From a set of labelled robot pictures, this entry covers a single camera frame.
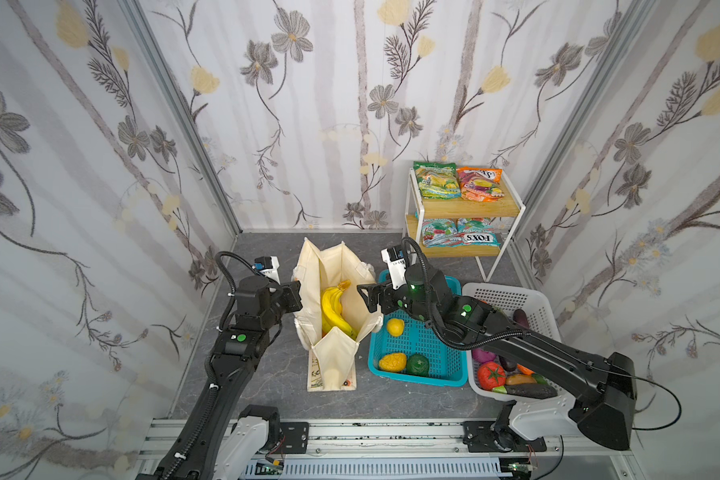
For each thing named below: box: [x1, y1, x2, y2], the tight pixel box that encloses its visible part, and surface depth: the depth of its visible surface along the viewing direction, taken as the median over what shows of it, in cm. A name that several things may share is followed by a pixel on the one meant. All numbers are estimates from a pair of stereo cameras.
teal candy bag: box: [422, 218, 465, 248], surface depth 97 cm
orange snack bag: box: [457, 167, 505, 202], surface depth 85 cm
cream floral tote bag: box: [292, 238, 383, 392], surface depth 81 cm
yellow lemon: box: [387, 318, 405, 337], surface depth 91 cm
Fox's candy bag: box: [457, 217, 501, 247], surface depth 98 cm
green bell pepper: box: [406, 353, 430, 377], surface depth 83 cm
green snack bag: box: [413, 161, 461, 199], surface depth 86 cm
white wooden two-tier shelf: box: [402, 168, 526, 283], surface depth 96 cm
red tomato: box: [477, 361, 507, 391], surface depth 80 cm
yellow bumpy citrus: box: [379, 353, 407, 372], surface depth 84 cm
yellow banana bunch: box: [321, 280, 357, 340], surface depth 85 cm
